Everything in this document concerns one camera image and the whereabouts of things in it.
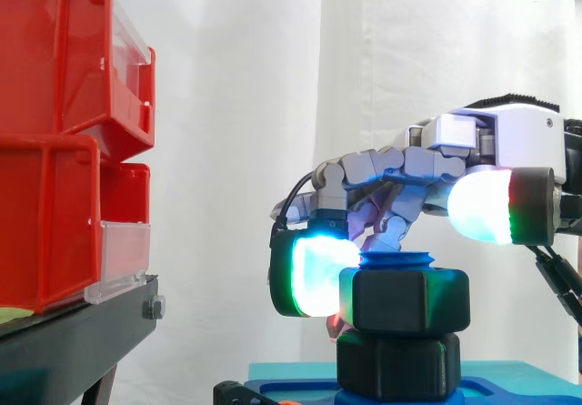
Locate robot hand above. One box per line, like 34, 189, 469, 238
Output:
266, 93, 582, 343

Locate large black nut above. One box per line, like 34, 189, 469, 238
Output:
335, 329, 463, 402
338, 265, 472, 336

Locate turquoise plate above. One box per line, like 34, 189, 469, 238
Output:
248, 359, 577, 388

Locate blue plate with square hollows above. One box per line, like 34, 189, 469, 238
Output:
243, 377, 582, 405

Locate black-and-orange clip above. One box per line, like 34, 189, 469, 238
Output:
213, 379, 293, 405

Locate red bin with clear plate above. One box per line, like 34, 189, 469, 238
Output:
0, 134, 153, 315
0, 0, 157, 161

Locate black stand with green tape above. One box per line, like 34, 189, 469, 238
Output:
0, 274, 167, 405

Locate thin black cable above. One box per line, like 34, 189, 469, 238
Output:
527, 242, 582, 329
271, 170, 316, 242

